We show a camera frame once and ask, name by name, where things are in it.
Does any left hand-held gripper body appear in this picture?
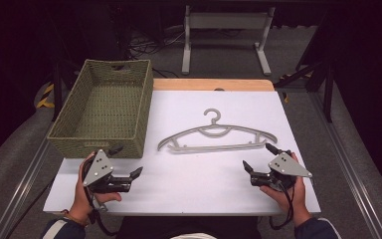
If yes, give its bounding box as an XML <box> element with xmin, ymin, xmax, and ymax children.
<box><xmin>82</xmin><ymin>148</ymin><xmax>133</xmax><ymax>194</ymax></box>

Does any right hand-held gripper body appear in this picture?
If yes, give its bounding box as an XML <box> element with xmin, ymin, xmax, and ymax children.
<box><xmin>250</xmin><ymin>151</ymin><xmax>313</xmax><ymax>193</ymax></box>

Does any grey plastic clothes hanger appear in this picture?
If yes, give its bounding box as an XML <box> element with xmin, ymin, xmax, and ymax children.
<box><xmin>156</xmin><ymin>108</ymin><xmax>279</xmax><ymax>154</ymax></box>

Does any green woven basket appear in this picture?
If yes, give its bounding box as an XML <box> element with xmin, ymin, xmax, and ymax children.
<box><xmin>47</xmin><ymin>59</ymin><xmax>154</xmax><ymax>159</ymax></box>

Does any person's right hand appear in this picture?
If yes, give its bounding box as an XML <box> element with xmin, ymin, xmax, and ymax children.
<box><xmin>259</xmin><ymin>152</ymin><xmax>313</xmax><ymax>228</ymax></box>

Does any person's left hand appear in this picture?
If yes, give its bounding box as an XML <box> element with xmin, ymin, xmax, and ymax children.
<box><xmin>67</xmin><ymin>154</ymin><xmax>122</xmax><ymax>227</ymax></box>

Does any person's dark lap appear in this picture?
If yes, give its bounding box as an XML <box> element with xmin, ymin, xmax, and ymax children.
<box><xmin>116</xmin><ymin>215</ymin><xmax>264</xmax><ymax>239</ymax></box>

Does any yellow black floor tape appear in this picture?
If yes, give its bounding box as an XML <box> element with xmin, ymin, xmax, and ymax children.
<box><xmin>35</xmin><ymin>82</ymin><xmax>56</xmax><ymax>110</ymax></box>

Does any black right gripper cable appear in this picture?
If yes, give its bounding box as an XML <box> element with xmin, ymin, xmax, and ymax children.
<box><xmin>268</xmin><ymin>180</ymin><xmax>296</xmax><ymax>231</ymax></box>

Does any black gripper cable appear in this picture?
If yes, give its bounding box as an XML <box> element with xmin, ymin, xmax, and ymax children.
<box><xmin>268</xmin><ymin>180</ymin><xmax>296</xmax><ymax>231</ymax></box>
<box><xmin>83</xmin><ymin>158</ymin><xmax>118</xmax><ymax>237</ymax></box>

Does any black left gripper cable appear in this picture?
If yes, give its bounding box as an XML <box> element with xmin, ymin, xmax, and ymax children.
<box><xmin>83</xmin><ymin>158</ymin><xmax>118</xmax><ymax>237</ymax></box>

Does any grey metal floor rail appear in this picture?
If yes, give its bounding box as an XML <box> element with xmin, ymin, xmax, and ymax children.
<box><xmin>307</xmin><ymin>88</ymin><xmax>382</xmax><ymax>239</ymax></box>
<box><xmin>0</xmin><ymin>132</ymin><xmax>54</xmax><ymax>239</ymax></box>

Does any bundle of floor cables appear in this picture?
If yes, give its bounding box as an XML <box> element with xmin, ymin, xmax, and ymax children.
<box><xmin>126</xmin><ymin>28</ymin><xmax>187</xmax><ymax>60</ymax></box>

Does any white metal desk frame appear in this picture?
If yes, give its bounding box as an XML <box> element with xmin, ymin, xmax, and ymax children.
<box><xmin>181</xmin><ymin>4</ymin><xmax>277</xmax><ymax>77</ymax></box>

